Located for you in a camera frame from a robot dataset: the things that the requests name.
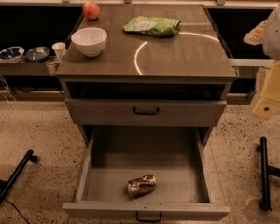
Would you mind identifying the small white paper cup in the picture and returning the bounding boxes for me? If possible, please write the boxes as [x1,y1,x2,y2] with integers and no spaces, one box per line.
[52,42,66,61]

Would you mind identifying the blue patterned bowl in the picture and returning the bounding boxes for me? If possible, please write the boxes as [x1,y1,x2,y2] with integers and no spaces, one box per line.
[0,46,24,63]

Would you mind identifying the black stand leg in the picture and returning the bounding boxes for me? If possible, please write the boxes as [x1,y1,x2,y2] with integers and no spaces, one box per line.
[257,136,280,211]
[0,149,38,204]

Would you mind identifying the closed grey top drawer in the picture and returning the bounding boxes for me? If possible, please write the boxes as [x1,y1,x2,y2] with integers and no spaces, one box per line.
[65,98,226,127]

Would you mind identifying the low side shelf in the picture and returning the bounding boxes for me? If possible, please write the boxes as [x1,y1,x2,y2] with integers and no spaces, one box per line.
[0,56,60,76]

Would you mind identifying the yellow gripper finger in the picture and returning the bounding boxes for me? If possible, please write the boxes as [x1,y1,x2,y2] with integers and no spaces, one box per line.
[252,61,280,119]
[244,21,267,46]

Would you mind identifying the red apple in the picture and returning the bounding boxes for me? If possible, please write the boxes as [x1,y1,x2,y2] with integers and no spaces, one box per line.
[82,2,100,21]

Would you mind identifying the black stand leg left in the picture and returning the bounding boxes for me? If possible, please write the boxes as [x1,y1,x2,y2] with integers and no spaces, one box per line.
[0,149,38,204]

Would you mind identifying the black stand leg right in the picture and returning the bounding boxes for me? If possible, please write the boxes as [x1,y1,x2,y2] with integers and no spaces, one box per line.
[257,136,280,211]

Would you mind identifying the crushed orange soda can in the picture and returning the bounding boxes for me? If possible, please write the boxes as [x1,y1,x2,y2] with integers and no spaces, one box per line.
[127,174,157,197]

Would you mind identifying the green chip bag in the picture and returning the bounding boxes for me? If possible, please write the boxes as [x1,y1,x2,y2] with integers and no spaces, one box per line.
[123,16,180,36]

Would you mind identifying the grey drawer cabinet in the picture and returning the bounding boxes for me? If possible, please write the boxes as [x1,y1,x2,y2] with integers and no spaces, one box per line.
[57,4,236,142]

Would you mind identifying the open grey middle drawer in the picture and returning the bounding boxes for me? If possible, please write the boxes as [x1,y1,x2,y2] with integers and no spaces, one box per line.
[63,126,230,222]

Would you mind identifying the dark blue bowl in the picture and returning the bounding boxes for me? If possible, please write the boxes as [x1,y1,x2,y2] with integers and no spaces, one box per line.
[25,47,50,63]

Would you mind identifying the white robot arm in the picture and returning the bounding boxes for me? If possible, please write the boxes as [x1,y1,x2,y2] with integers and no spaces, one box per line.
[244,3,280,119]

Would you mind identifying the white ceramic bowl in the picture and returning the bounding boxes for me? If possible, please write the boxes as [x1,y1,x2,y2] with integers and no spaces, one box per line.
[71,27,107,57]

